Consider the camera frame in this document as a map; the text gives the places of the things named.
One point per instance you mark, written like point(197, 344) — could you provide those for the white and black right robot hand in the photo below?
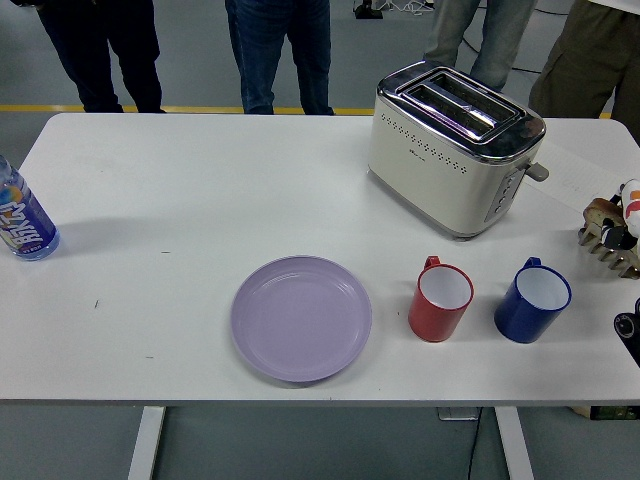
point(632, 210)

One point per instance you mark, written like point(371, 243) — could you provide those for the brown-crusted bread slice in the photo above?
point(600, 210)

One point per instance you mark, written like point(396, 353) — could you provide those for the grey toaster lever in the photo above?
point(539, 172)

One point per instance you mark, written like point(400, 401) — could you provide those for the purple plate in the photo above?
point(300, 320)

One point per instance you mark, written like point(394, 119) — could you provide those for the metal toast rack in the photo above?
point(592, 240)

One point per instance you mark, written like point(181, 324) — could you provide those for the person in olive trousers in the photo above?
point(580, 65)

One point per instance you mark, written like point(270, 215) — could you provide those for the blue enamel mug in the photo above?
point(517, 320)

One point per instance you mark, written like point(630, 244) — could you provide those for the black table control panel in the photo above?
point(615, 413)

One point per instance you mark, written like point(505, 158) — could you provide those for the cream and chrome toaster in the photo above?
point(430, 170)

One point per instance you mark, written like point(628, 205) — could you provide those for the beige rounded object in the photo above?
point(581, 410)

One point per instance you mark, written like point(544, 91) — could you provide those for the person in grey trousers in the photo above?
point(500, 40)

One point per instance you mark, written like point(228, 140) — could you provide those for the red enamel mug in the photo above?
point(430, 320)

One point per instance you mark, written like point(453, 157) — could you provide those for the white table leg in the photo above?
point(515, 445)
point(146, 445)

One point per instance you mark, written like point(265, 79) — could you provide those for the grey under-table control box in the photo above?
point(457, 413)

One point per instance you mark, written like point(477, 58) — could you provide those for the black stand base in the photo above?
point(367, 7)

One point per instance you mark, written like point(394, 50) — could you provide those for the person in dark trousers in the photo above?
point(100, 50)

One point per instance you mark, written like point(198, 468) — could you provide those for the blue-labelled water bottle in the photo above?
point(25, 220)

